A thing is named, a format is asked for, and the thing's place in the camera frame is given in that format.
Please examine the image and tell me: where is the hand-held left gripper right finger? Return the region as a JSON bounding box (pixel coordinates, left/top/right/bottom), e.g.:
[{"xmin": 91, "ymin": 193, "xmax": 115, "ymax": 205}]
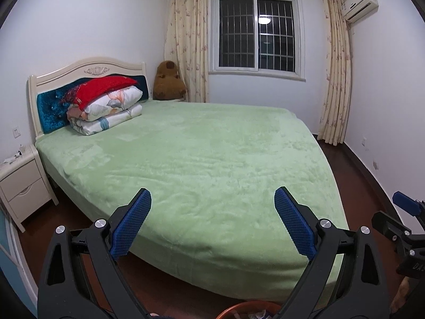
[{"xmin": 274, "ymin": 186, "xmax": 390, "ymax": 319}]

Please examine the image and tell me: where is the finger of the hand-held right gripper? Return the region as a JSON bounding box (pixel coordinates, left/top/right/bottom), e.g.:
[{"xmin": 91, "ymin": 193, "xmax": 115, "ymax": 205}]
[
  {"xmin": 393, "ymin": 191, "xmax": 425, "ymax": 218},
  {"xmin": 371, "ymin": 211, "xmax": 416, "ymax": 258}
]

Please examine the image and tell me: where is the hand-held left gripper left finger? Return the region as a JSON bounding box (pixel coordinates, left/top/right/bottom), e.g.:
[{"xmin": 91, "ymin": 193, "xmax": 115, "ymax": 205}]
[{"xmin": 37, "ymin": 188, "xmax": 152, "ymax": 319}]

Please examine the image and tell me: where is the orange plastic bin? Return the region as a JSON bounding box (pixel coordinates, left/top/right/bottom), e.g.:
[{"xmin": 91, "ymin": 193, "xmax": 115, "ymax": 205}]
[{"xmin": 217, "ymin": 301, "xmax": 283, "ymax": 319}]

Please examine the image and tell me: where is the person's right hand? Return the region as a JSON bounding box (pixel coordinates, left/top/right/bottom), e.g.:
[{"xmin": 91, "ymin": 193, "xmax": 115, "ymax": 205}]
[{"xmin": 390, "ymin": 276, "xmax": 412, "ymax": 313}]

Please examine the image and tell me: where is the bed with green plush blanket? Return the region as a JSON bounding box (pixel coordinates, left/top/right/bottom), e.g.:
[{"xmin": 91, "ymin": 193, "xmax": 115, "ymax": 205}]
[{"xmin": 35, "ymin": 101, "xmax": 349, "ymax": 306}]

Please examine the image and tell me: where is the folded white floral quilt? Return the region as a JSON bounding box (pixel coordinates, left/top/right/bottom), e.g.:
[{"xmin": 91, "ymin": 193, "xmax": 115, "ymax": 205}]
[{"xmin": 68, "ymin": 104, "xmax": 143, "ymax": 136}]

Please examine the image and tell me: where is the cream nightstand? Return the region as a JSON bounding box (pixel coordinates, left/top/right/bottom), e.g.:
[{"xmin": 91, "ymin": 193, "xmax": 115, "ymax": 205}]
[{"xmin": 0, "ymin": 144, "xmax": 60, "ymax": 233}]

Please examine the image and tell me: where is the small white black object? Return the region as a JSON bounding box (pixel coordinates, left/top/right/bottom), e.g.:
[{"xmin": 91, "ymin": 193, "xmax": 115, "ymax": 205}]
[{"xmin": 2, "ymin": 144, "xmax": 26, "ymax": 166}]

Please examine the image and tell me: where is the cream and blue bed headboard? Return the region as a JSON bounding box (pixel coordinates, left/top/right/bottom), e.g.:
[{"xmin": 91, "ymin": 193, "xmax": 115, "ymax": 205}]
[{"xmin": 27, "ymin": 56, "xmax": 153, "ymax": 140}]

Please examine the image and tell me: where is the red pillow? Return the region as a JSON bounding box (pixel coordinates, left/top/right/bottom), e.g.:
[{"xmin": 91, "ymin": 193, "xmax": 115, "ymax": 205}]
[{"xmin": 65, "ymin": 76, "xmax": 139, "ymax": 111}]

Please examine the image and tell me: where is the brown teddy bear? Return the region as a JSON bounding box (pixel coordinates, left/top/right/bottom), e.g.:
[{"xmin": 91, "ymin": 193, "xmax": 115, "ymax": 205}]
[{"xmin": 153, "ymin": 60, "xmax": 187, "ymax": 102}]

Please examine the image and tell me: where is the cream floral curtain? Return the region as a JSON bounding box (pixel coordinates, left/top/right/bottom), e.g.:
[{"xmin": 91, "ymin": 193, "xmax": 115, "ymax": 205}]
[
  {"xmin": 317, "ymin": 0, "xmax": 352, "ymax": 146},
  {"xmin": 164, "ymin": 0, "xmax": 210, "ymax": 103}
]

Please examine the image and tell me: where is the barred window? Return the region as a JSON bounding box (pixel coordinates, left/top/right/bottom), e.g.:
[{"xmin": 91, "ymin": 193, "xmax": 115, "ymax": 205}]
[{"xmin": 209, "ymin": 0, "xmax": 306, "ymax": 81}]

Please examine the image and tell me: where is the white air conditioner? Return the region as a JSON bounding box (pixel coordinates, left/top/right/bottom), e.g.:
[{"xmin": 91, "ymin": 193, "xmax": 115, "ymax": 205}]
[{"xmin": 342, "ymin": 0, "xmax": 379, "ymax": 24}]

